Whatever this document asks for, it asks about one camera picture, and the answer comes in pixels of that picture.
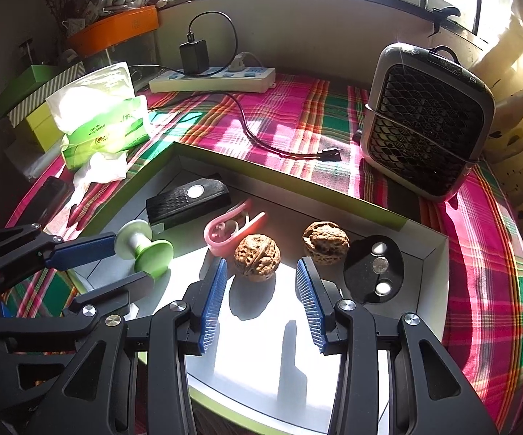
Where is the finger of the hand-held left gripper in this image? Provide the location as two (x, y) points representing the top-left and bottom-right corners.
(0, 223), (118, 291)
(0, 269), (156, 354)

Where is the pink plastic clip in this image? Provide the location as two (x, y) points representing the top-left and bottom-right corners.
(204, 198), (267, 257)

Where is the grey portable heater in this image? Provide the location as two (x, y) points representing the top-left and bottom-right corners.
(359, 42), (495, 203)

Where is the white crumpled tissue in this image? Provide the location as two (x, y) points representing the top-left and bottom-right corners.
(64, 152), (129, 218)

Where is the black oval disc holder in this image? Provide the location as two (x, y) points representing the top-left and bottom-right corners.
(343, 235), (406, 305)

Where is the black charging cable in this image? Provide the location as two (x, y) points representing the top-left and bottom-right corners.
(184, 11), (344, 164)

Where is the green striped box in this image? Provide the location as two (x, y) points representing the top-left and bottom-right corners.
(0, 62), (87, 123)

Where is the black bike light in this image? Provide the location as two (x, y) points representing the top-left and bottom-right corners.
(146, 173), (233, 236)

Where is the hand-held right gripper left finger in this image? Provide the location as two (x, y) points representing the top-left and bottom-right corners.
(30, 257), (230, 435)

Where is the black charger adapter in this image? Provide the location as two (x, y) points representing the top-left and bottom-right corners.
(179, 38), (210, 74)

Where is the lime green box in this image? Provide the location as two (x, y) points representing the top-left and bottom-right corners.
(25, 106), (68, 152)

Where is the white power strip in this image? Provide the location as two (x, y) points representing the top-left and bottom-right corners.
(148, 64), (277, 94)

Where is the black phone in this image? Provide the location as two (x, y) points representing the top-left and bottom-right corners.
(5, 176), (74, 232)

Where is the orange box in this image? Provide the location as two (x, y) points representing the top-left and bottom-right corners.
(67, 5), (160, 57)

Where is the plaid cloth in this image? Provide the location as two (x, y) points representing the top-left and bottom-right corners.
(1, 72), (523, 431)

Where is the brown walnut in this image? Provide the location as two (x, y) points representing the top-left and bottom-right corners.
(302, 221), (350, 266)
(233, 234), (281, 282)

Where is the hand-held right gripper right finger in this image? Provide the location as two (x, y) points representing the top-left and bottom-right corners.
(295, 256), (500, 435)

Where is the green tissue pack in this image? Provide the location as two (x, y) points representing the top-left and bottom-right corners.
(45, 62), (152, 170)

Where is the black window handle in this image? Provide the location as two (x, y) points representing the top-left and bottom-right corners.
(429, 7), (461, 37)

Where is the white plug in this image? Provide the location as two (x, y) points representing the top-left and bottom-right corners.
(230, 52), (262, 73)

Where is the green-edged cardboard box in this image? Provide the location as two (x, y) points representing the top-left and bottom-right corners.
(62, 141), (450, 435)

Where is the green white spool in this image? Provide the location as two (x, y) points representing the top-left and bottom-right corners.
(113, 220), (175, 278)

